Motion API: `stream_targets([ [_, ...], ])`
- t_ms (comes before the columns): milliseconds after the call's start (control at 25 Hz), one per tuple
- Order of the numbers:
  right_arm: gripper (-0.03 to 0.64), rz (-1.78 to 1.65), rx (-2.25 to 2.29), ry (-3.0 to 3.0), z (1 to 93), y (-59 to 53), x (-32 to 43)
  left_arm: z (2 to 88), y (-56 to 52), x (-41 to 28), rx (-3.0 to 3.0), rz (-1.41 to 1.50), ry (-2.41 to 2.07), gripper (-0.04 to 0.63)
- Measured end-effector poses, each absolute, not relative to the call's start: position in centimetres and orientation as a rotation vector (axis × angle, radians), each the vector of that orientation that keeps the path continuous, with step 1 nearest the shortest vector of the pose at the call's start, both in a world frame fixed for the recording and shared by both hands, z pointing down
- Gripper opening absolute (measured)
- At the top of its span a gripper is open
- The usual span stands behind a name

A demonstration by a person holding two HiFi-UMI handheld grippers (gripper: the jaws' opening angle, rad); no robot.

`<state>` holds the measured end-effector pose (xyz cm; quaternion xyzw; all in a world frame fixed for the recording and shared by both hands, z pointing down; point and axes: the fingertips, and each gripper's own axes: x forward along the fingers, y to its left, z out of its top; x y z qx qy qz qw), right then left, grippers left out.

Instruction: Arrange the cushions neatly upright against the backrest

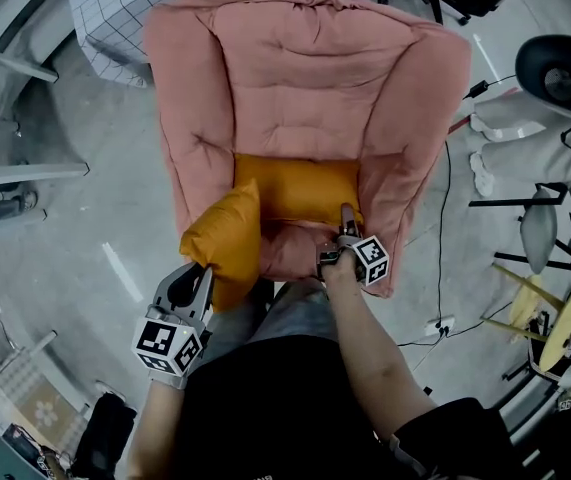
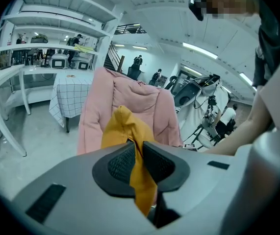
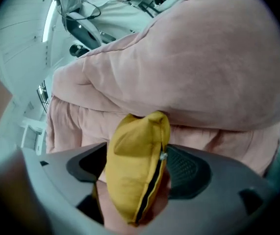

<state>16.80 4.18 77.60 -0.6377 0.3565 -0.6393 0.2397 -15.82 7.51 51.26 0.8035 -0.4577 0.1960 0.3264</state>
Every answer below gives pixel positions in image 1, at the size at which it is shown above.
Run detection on orange cushion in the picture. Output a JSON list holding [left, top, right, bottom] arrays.
[[233, 153, 365, 225], [179, 177, 263, 314]]

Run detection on pink armchair with backrest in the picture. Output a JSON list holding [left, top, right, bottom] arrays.
[[143, 0, 473, 299]]

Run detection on yellow wooden stool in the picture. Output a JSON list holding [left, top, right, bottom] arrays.
[[479, 261, 571, 375]]

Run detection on person's black shirt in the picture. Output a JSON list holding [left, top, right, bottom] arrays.
[[173, 335, 534, 480]]

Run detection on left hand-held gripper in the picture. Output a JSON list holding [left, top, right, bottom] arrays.
[[131, 262, 215, 390]]

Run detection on person's right forearm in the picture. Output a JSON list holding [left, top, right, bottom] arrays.
[[321, 250, 439, 442]]

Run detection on black bag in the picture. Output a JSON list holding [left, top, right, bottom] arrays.
[[71, 391, 139, 480]]

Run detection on long black floor cable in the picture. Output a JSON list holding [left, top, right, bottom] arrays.
[[397, 139, 516, 348]]

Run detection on white power strip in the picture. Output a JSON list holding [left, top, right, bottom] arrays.
[[424, 315, 457, 340]]

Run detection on dark shoes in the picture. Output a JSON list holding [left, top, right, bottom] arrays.
[[0, 189, 40, 228]]

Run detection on grey chair with black frame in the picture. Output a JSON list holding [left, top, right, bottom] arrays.
[[467, 181, 571, 275]]

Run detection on person's left forearm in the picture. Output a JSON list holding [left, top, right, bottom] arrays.
[[125, 375, 192, 480]]

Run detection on grid-patterned tablecloth table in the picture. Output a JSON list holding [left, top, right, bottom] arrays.
[[64, 0, 272, 89]]

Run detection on black power adapter cable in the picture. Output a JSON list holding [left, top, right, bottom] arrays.
[[461, 73, 518, 102]]

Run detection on checked flower-print box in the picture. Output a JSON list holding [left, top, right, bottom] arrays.
[[0, 331, 90, 457]]

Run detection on person's grey shorts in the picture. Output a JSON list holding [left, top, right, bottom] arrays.
[[203, 277, 342, 367]]

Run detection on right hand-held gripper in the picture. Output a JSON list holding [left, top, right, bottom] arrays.
[[316, 202, 391, 288]]

